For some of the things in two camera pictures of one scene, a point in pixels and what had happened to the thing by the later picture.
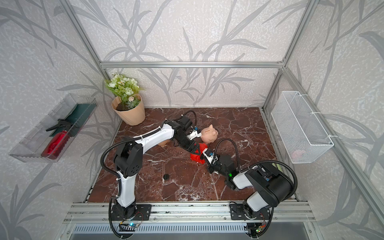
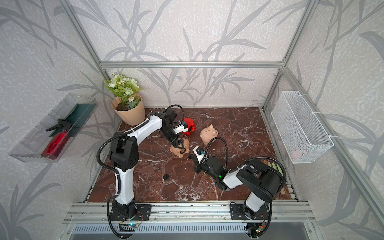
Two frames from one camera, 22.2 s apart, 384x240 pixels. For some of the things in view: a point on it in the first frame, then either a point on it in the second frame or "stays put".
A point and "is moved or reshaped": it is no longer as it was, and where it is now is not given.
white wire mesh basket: (303, 136) stays put
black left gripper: (189, 148) to (176, 139)
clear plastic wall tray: (47, 140) stays put
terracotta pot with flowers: (128, 105) stays put
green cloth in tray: (78, 117) stays put
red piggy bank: (197, 158) is moved or reshaped
